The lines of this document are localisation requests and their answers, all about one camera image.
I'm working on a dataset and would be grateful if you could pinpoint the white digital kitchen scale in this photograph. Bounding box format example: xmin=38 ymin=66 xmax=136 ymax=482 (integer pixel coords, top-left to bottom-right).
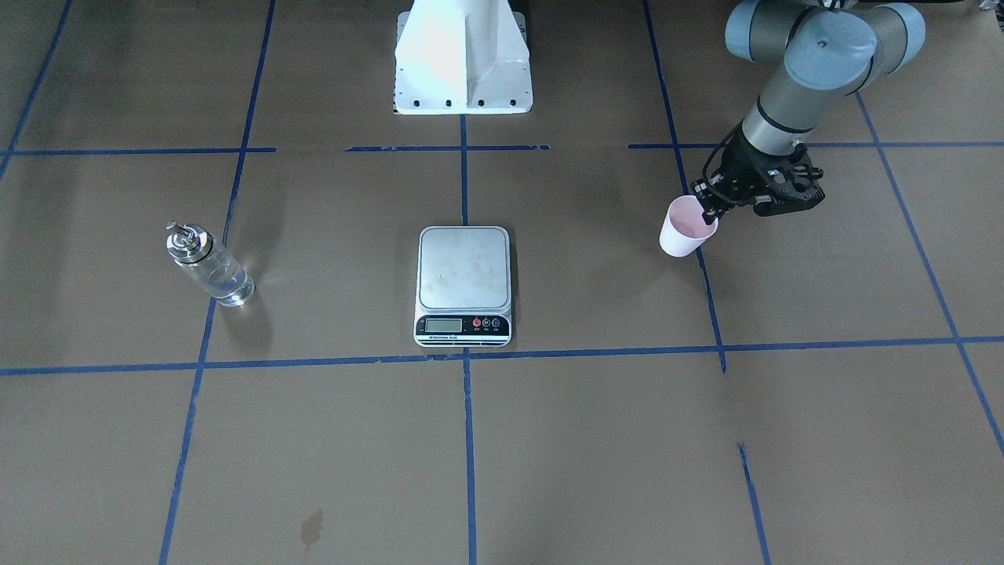
xmin=413 ymin=225 xmax=514 ymax=348

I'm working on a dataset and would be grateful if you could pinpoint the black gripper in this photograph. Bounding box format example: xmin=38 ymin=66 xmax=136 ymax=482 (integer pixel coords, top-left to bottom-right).
xmin=689 ymin=126 xmax=825 ymax=224

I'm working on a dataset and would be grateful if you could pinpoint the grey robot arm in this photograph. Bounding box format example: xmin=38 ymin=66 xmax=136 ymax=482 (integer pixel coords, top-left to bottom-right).
xmin=691 ymin=1 xmax=926 ymax=225

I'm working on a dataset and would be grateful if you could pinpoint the pink plastic cup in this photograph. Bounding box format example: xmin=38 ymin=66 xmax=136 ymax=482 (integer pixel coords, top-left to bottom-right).
xmin=659 ymin=195 xmax=718 ymax=257

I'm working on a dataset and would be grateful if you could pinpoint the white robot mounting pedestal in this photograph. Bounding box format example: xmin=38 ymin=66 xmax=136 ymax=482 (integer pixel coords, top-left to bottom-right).
xmin=392 ymin=1 xmax=534 ymax=115

